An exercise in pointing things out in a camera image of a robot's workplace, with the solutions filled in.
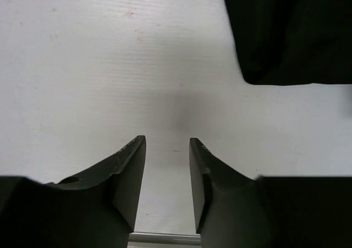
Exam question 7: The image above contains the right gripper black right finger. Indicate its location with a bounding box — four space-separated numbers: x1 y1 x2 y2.
189 138 351 247

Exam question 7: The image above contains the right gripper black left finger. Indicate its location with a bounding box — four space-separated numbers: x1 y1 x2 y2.
1 135 146 247

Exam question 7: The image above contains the black pleated skirt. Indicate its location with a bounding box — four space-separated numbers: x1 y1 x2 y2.
224 0 351 86

